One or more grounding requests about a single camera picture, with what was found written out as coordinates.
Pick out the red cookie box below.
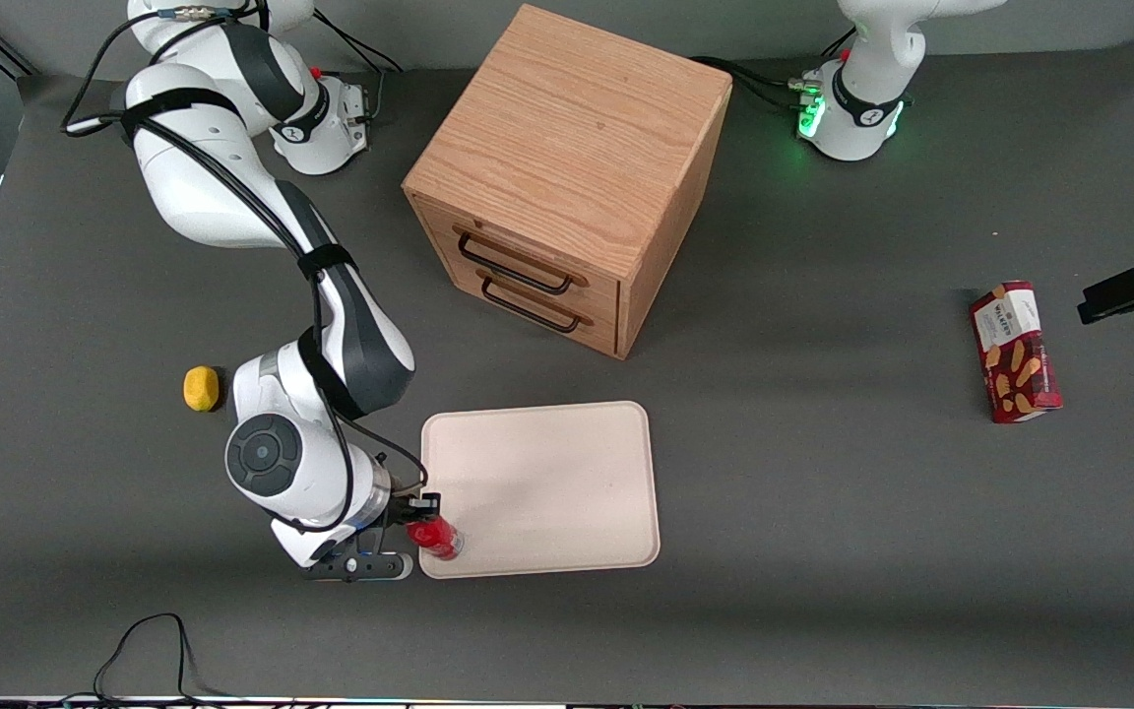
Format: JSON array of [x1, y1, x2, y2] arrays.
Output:
[[969, 280, 1064, 424]]

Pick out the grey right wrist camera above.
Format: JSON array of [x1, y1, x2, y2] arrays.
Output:
[[305, 551, 415, 583]]

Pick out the beige plastic tray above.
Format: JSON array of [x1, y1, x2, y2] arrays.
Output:
[[418, 400, 662, 580]]

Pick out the long black drawer handle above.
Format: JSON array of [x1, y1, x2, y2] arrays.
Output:
[[455, 230, 577, 296]]

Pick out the short black drawer handle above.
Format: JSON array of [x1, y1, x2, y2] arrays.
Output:
[[478, 274, 584, 334]]

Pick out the black left arm base cables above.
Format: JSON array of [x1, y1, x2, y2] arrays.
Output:
[[690, 30, 858, 114]]

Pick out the thin black looped cable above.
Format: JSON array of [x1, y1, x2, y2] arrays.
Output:
[[55, 612, 233, 706]]

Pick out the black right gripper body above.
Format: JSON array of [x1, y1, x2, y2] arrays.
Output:
[[384, 488, 418, 539]]

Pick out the black right arm base cables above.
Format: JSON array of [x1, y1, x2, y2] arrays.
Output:
[[311, 15, 407, 124]]

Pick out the black cable along right arm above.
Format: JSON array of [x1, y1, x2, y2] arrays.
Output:
[[61, 3, 428, 535]]

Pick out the wooden drawer cabinet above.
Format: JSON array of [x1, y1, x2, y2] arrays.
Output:
[[402, 3, 733, 360]]

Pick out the yellow lemon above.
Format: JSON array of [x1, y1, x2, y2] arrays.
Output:
[[182, 365, 221, 413]]

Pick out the black arm base cables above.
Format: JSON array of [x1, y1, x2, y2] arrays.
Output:
[[311, 15, 407, 124], [690, 30, 858, 114]]

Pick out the red coke bottle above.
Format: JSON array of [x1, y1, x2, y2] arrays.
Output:
[[406, 516, 466, 561]]

